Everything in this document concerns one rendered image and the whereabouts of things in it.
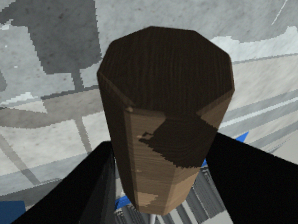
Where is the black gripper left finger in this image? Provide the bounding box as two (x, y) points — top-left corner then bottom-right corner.
(11, 140), (117, 224)

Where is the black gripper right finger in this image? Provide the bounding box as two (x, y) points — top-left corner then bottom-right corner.
(205, 132), (298, 224)

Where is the blue flat strip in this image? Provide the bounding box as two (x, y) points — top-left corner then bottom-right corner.
(114, 132), (249, 210)

